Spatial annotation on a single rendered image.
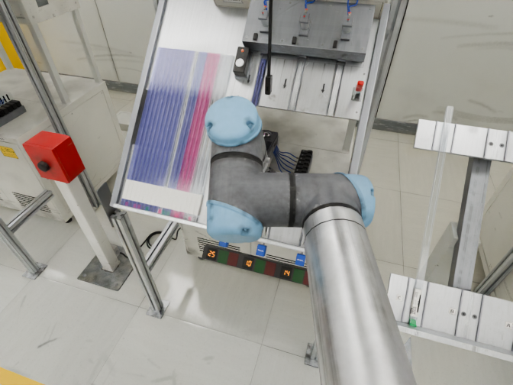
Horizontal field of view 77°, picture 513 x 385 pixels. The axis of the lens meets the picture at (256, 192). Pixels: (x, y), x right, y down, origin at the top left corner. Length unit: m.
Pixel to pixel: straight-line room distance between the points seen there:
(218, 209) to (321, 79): 0.65
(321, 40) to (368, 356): 0.81
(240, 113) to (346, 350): 0.30
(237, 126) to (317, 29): 0.60
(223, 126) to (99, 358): 1.35
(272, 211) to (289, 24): 0.68
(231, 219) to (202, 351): 1.18
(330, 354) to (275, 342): 1.24
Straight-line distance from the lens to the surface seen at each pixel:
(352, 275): 0.33
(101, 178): 2.26
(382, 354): 0.29
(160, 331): 1.61
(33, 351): 1.79
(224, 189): 0.41
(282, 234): 0.90
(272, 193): 0.41
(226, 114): 0.44
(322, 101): 0.95
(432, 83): 2.75
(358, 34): 0.97
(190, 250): 1.68
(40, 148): 1.35
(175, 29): 1.17
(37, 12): 1.90
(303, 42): 0.96
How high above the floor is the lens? 1.42
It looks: 43 degrees down
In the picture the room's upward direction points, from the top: straight up
